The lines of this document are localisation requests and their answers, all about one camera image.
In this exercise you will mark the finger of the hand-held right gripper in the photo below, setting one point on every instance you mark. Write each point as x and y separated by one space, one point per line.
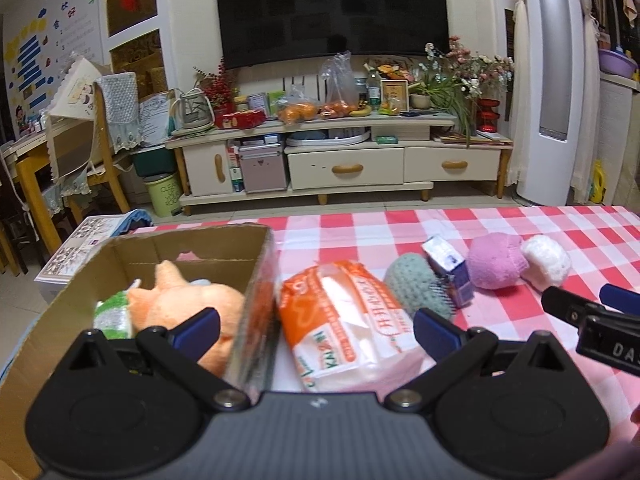
590 330
620 297

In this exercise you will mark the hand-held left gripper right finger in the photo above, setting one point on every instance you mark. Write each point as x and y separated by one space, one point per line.
435 330

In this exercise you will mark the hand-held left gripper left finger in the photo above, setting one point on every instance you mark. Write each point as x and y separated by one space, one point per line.
200 325

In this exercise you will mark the orange plush toy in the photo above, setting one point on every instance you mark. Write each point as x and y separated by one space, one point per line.
200 305

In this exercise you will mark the cardboard box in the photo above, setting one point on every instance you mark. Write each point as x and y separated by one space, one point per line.
210 245

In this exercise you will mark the green striped sponge cloth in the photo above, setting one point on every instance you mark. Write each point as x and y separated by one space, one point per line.
112 312

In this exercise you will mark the green crocheted ball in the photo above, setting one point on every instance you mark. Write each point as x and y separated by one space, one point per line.
412 280

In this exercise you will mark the blue and white carton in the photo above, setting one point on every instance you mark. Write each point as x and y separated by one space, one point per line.
450 265

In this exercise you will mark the white knitted pouch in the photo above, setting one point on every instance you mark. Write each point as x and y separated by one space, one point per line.
545 260

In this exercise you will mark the purple crocheted toy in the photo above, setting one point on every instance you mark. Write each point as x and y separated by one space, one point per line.
495 260

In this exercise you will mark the orange tissue packet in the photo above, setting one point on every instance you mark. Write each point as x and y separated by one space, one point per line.
340 320

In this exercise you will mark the red checkered tablecloth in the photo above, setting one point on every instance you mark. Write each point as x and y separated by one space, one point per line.
380 230

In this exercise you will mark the yellow plastic bottle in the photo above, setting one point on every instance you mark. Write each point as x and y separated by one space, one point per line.
598 182

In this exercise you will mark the blue cloth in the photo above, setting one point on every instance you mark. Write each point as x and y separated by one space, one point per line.
136 221

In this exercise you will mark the light green trash bin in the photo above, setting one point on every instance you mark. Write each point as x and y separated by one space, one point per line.
164 195

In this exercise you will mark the white printed box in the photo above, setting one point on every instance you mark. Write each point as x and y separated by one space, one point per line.
75 250

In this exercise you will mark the pink storage box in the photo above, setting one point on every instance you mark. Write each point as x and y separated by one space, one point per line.
264 170

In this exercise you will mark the dark green bin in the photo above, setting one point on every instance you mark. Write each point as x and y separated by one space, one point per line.
152 160

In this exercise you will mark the cream television stand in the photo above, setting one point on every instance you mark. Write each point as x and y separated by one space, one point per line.
345 170

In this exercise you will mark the small green box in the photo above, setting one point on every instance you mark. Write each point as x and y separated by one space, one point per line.
386 139

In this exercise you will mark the red snack box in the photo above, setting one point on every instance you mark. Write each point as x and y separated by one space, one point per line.
240 120

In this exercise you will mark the framed paper certificate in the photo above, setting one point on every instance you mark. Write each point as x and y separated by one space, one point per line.
156 120

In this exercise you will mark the red vase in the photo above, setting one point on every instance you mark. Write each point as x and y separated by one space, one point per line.
487 115

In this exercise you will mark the white tower air conditioner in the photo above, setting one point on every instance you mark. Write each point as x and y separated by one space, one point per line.
550 85

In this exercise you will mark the potted green plant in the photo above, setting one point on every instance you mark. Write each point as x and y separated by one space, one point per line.
421 101

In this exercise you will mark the wooden chair with lace cover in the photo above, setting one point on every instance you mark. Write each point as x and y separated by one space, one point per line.
117 110

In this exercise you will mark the bunch of bananas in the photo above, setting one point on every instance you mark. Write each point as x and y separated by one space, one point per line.
360 111

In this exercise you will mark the purple plastic basin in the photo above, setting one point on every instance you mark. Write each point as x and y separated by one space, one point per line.
616 62

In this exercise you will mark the small plastic bag of oranges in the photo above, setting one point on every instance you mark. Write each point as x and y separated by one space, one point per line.
297 110

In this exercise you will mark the red berry branches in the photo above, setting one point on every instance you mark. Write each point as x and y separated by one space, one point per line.
217 87

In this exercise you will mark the plastic water bottle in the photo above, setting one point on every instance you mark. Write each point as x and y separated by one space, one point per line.
374 90

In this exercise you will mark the tall plastic bag of oranges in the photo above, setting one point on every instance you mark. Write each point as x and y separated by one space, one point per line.
340 90

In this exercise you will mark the scalloped paper bag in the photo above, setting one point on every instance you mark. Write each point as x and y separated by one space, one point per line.
77 92

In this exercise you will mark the artificial flower bouquet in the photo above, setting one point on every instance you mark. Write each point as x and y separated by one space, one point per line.
470 65

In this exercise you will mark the black television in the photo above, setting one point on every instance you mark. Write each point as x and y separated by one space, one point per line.
330 10

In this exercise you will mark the wooden picture frame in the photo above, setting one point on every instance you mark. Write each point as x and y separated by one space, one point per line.
395 96

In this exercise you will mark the wall poster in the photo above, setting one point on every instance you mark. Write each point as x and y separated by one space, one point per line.
35 60

